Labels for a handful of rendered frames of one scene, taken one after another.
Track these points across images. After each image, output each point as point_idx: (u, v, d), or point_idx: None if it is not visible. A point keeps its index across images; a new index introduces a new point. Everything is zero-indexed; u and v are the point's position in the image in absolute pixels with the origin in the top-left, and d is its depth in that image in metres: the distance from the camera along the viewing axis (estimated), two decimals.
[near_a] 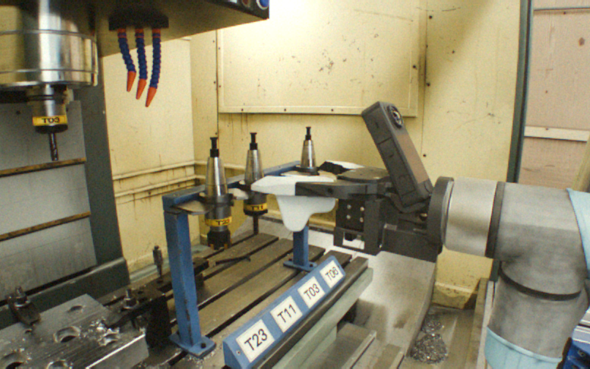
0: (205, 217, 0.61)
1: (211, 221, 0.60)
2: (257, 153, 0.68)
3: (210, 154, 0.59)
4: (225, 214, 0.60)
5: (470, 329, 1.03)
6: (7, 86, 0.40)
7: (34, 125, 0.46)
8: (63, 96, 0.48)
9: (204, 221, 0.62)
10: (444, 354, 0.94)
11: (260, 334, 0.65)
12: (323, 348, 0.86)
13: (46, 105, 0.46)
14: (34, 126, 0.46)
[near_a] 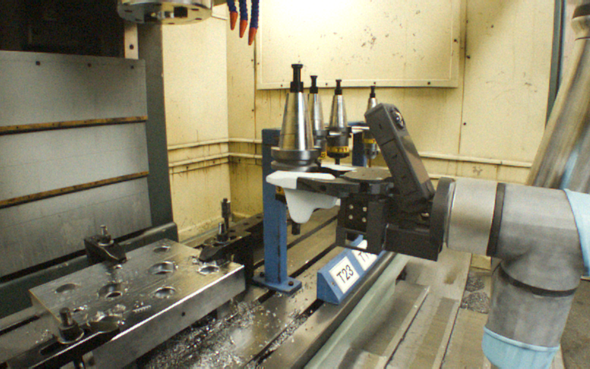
0: None
1: None
2: (342, 99, 0.72)
3: (310, 91, 0.63)
4: (323, 148, 0.64)
5: None
6: (140, 4, 0.44)
7: (284, 195, 0.42)
8: (316, 157, 0.43)
9: None
10: None
11: (348, 270, 0.69)
12: (386, 299, 0.90)
13: (307, 172, 0.41)
14: (284, 195, 0.42)
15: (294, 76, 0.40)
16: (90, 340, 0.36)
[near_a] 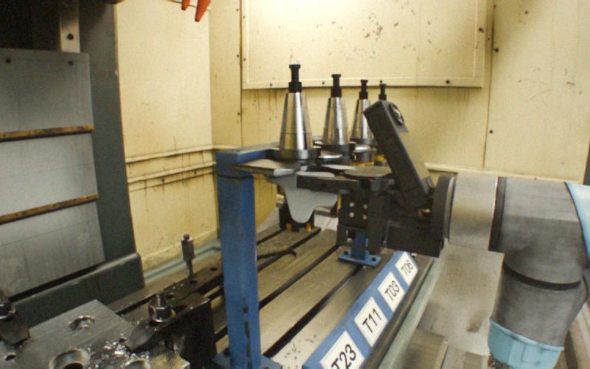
0: None
1: None
2: (342, 102, 0.49)
3: (290, 88, 0.40)
4: None
5: None
6: None
7: None
8: None
9: (277, 190, 0.43)
10: None
11: (348, 353, 0.46)
12: None
13: (370, 154, 0.59)
14: None
15: (362, 88, 0.58)
16: None
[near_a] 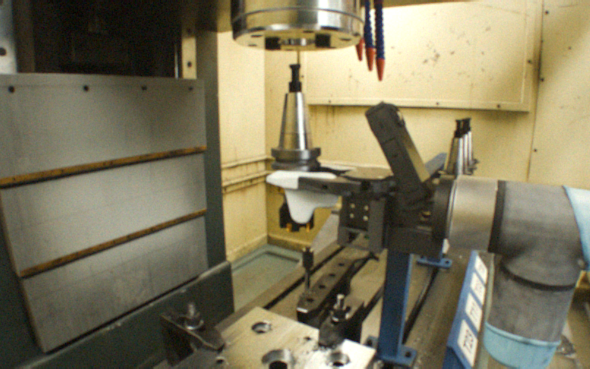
0: None
1: None
2: (464, 142, 0.60)
3: (290, 88, 0.40)
4: None
5: (584, 322, 0.95)
6: (285, 29, 0.33)
7: None
8: None
9: (277, 190, 0.43)
10: (572, 347, 0.87)
11: (468, 336, 0.57)
12: None
13: None
14: None
15: (464, 125, 0.69)
16: None
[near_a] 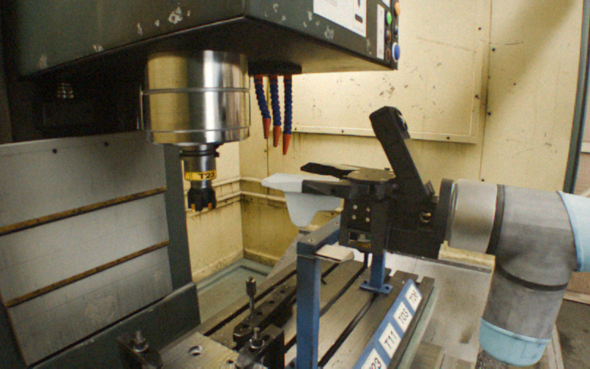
0: (184, 170, 0.50)
1: (192, 174, 0.49)
2: None
3: None
4: (209, 165, 0.50)
5: None
6: (176, 145, 0.43)
7: None
8: None
9: (184, 176, 0.50)
10: (506, 367, 0.97)
11: (376, 363, 0.68)
12: None
13: None
14: None
15: None
16: None
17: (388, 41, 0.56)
